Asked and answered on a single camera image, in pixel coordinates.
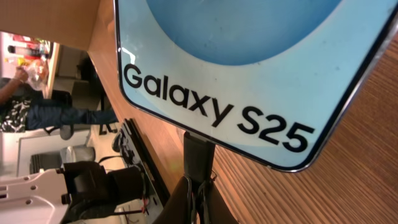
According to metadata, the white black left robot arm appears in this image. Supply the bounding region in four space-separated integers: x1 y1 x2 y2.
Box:
1 161 147 223

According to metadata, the black mounting rail base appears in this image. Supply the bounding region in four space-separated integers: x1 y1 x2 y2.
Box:
112 119 170 223

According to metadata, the light blue Galaxy smartphone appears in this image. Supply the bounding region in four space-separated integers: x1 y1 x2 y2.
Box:
114 0 397 172

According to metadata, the colourful box beside table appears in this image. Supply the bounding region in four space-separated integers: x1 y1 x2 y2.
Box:
1 32 60 98

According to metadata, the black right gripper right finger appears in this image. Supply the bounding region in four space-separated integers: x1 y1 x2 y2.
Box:
198 182 238 224

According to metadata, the person in patterned shirt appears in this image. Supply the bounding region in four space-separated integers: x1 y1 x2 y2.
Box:
1 67 118 133

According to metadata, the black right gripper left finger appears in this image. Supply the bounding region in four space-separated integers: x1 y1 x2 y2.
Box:
153 177 192 224

